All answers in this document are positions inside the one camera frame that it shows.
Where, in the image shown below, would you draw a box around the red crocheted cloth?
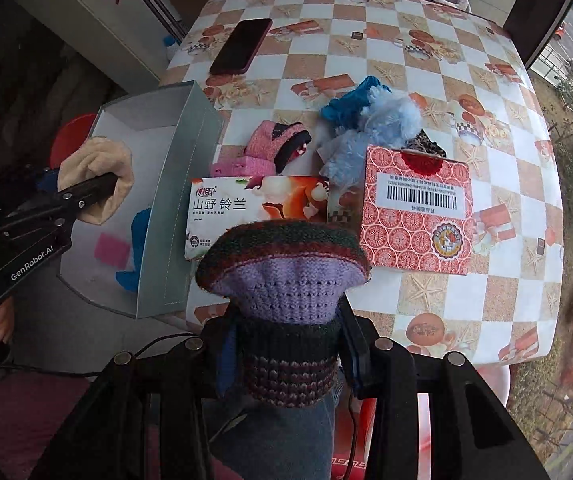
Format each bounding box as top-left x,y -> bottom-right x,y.
399,152 -> 447,176

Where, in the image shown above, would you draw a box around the light blue fuzzy sock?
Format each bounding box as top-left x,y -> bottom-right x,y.
323,86 -> 422,183

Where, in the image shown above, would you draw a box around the red round stool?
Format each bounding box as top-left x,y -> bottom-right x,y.
50,112 -> 98,168

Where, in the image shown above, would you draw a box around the dark smartphone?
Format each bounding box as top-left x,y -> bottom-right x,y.
209,17 -> 273,77

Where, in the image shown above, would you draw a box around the leopard print cloth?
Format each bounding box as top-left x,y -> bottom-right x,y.
401,129 -> 447,156

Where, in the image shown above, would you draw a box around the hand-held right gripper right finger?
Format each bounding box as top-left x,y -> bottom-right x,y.
337,300 -> 552,480

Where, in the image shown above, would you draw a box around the floral tissue box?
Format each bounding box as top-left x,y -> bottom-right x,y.
184,175 -> 330,261

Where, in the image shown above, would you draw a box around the dark blue sock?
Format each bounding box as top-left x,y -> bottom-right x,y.
321,76 -> 392,123

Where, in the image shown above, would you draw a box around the person's left hand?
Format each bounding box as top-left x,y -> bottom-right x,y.
0,297 -> 17,347

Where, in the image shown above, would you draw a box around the white cabinet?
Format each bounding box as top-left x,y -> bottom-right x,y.
9,0 -> 182,81

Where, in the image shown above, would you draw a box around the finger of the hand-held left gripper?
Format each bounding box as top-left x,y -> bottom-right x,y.
0,173 -> 119,234
35,168 -> 61,197

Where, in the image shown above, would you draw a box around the beige sock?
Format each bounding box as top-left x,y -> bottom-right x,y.
59,137 -> 134,226

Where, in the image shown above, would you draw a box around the person's jeans legs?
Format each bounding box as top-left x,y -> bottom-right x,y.
216,390 -> 347,480

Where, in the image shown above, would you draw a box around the red patterned box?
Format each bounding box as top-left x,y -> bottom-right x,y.
359,144 -> 475,277

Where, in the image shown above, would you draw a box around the checkered printed tablecloth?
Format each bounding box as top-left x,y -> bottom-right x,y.
159,0 -> 565,366

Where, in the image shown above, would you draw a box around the purple knitted sock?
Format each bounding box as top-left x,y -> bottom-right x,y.
195,220 -> 371,413

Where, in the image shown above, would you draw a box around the red white plastic stool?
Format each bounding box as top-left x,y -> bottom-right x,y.
331,360 -> 512,480

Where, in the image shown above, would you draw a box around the grey cardboard box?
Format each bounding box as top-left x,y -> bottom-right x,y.
56,80 -> 224,321

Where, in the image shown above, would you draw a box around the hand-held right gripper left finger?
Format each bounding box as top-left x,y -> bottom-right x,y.
29,310 -> 247,480

